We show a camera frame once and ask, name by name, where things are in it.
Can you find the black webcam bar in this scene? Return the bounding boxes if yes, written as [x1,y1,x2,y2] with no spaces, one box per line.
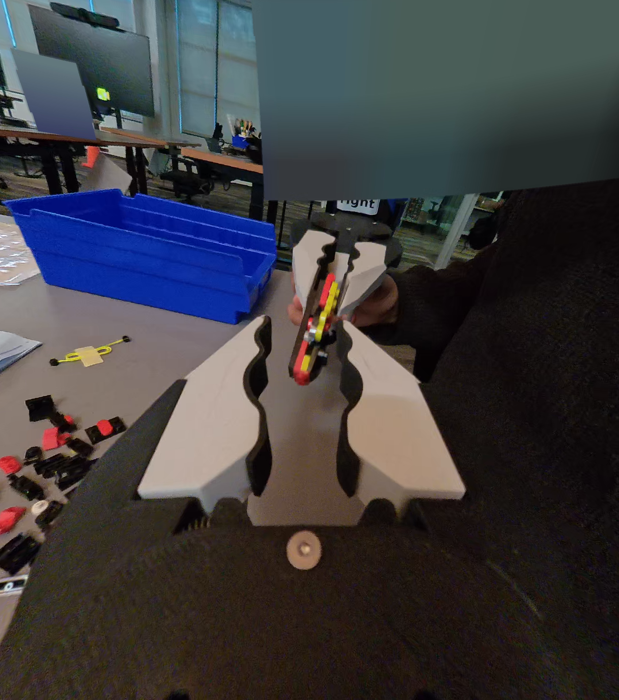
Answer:
[49,1,121,29]

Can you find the person's right hand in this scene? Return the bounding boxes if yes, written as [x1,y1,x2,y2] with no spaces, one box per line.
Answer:
[350,272,400,329]

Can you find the blue cup with pens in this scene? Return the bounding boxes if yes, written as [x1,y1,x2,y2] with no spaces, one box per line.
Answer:
[230,117,262,151]

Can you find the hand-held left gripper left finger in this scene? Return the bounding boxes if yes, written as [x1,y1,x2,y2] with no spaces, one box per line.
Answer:
[137,314,273,515]

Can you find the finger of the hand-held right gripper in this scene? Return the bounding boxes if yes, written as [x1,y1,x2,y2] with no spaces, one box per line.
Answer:
[338,244,389,318]
[291,229,338,324]

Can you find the yellow string with tape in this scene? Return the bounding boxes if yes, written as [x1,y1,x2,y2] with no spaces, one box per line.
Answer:
[49,335,131,367]

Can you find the long wooden desk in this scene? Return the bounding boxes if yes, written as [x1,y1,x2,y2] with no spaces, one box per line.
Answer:
[0,121,201,195]

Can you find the pile of lego pieces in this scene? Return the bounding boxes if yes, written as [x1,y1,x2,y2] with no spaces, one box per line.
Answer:
[0,395,127,630]

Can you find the blue storage bin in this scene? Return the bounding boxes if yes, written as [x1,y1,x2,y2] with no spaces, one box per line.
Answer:
[3,188,278,324]

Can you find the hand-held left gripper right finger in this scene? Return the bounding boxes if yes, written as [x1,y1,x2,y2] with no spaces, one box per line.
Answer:
[336,320,466,517]

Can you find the person's dark knit sweater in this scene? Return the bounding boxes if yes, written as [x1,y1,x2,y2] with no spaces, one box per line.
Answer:
[413,175,619,700]

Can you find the partly built lego model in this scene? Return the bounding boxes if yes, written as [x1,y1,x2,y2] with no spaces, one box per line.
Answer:
[289,273,340,386]

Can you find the person's right forearm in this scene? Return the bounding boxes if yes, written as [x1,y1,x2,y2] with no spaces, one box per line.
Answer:
[383,241,507,384]

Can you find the black office chair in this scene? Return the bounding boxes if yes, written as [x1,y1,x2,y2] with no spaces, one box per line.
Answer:
[159,156,214,200]

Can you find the black monitor screen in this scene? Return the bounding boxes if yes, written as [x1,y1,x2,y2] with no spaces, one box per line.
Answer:
[27,4,156,118]

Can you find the wooden board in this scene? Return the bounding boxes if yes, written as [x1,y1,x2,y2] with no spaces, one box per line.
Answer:
[181,147,264,176]

